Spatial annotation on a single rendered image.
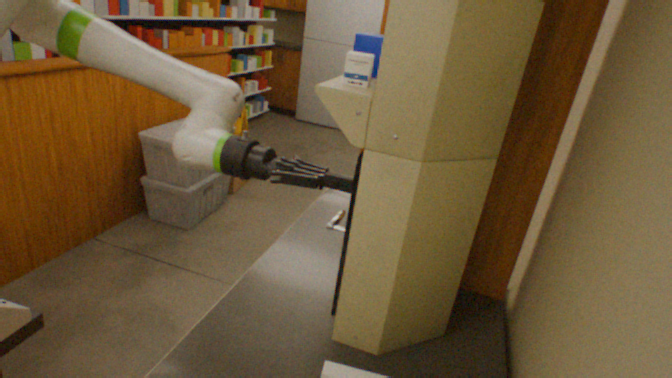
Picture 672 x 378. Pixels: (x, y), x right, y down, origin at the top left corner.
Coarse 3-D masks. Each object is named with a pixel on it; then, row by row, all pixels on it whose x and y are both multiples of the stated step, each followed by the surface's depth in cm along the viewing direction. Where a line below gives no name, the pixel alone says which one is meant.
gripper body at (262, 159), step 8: (256, 152) 92; (264, 152) 92; (272, 152) 94; (248, 160) 92; (256, 160) 91; (264, 160) 92; (272, 160) 94; (248, 168) 92; (256, 168) 91; (264, 168) 91; (272, 168) 90; (280, 168) 91; (288, 168) 92; (256, 176) 93; (264, 176) 93
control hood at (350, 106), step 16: (336, 80) 88; (320, 96) 81; (336, 96) 80; (352, 96) 79; (368, 96) 78; (336, 112) 81; (352, 112) 80; (368, 112) 79; (352, 128) 81; (352, 144) 82
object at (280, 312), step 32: (320, 224) 150; (288, 256) 129; (320, 256) 132; (256, 288) 113; (288, 288) 115; (320, 288) 117; (224, 320) 101; (256, 320) 102; (288, 320) 104; (320, 320) 106; (448, 320) 112; (480, 320) 114; (192, 352) 91; (224, 352) 92; (256, 352) 93; (288, 352) 95; (320, 352) 96; (352, 352) 97; (416, 352) 100; (448, 352) 102; (480, 352) 103
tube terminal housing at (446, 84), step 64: (448, 0) 69; (512, 0) 73; (384, 64) 75; (448, 64) 73; (512, 64) 80; (384, 128) 79; (448, 128) 79; (384, 192) 83; (448, 192) 86; (384, 256) 88; (448, 256) 95; (384, 320) 94
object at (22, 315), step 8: (0, 304) 86; (8, 304) 89; (16, 304) 91; (0, 312) 85; (8, 312) 86; (16, 312) 88; (24, 312) 90; (0, 320) 85; (8, 320) 87; (16, 320) 89; (24, 320) 91; (0, 328) 86; (8, 328) 87; (16, 328) 89; (0, 336) 86
